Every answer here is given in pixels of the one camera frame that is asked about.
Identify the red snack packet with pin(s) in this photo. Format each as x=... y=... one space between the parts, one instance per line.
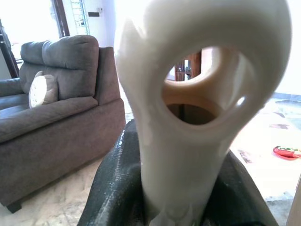
x=285 y=153

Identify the dark brown door frame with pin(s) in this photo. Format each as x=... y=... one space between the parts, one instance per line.
x=61 y=16

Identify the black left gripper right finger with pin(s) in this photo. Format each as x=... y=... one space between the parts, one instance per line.
x=237 y=195

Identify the white and beige cushion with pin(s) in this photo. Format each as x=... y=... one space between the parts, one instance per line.
x=40 y=90

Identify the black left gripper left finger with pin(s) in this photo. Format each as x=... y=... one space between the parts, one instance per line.
x=113 y=183

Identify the black wall switch plate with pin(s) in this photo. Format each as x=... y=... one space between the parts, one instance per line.
x=93 y=14

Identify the grey fabric sofa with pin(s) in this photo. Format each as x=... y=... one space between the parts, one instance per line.
x=58 y=131

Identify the brown wooden shelf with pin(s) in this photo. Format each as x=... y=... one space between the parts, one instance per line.
x=188 y=68

